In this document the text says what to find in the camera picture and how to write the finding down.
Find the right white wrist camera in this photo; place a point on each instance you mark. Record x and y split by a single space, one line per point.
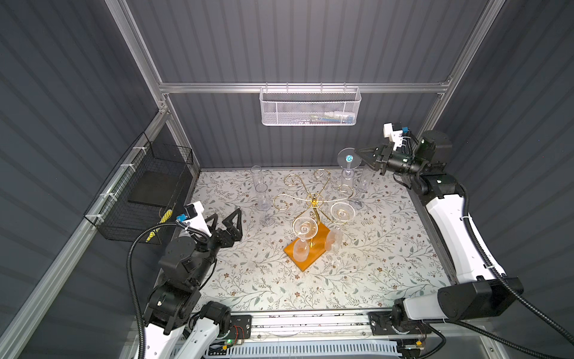
396 134

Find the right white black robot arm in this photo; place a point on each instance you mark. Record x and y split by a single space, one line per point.
479 286

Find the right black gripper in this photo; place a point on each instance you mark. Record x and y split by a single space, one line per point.
374 162

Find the clear flute glass front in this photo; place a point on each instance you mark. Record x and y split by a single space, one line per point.
305 229

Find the white mesh wall basket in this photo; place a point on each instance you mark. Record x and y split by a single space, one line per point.
280 105

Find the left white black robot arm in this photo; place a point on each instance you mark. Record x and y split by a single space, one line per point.
187 265

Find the clear flute glass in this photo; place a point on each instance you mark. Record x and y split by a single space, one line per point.
349 161
305 229
361 187
258 178
341 214
264 204

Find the black wire wall basket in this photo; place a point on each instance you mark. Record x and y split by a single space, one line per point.
118 220

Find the gold wire glass rack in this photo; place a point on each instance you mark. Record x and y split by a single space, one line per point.
315 204

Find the floral table mat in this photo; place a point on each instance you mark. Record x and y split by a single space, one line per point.
384 254

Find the items in white basket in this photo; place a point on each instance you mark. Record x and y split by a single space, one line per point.
341 118

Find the black pad in basket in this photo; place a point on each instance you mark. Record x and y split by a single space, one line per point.
155 189

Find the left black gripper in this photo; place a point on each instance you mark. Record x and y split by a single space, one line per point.
232 233

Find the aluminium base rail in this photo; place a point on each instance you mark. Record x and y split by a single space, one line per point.
315 334

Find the orange wooden rack base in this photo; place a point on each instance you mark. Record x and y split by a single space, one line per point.
315 248

